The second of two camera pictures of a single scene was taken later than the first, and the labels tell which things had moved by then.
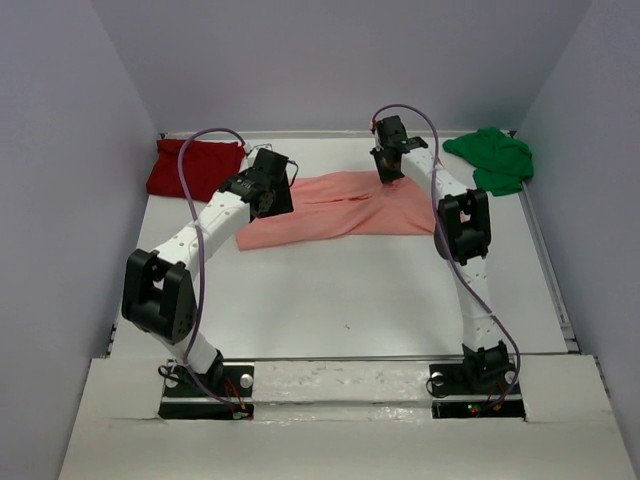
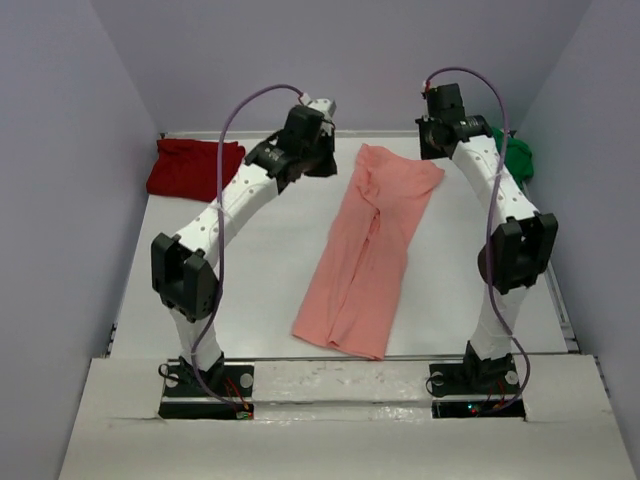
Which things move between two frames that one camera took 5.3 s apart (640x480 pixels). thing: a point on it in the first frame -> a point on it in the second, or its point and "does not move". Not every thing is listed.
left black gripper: [283, 202] -> [330, 144]
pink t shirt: [335, 205] -> [354, 290]
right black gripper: [386, 176] -> [428, 152]
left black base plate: [227, 393] does not move
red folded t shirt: [207, 163] does not move
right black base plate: [457, 395] does not move
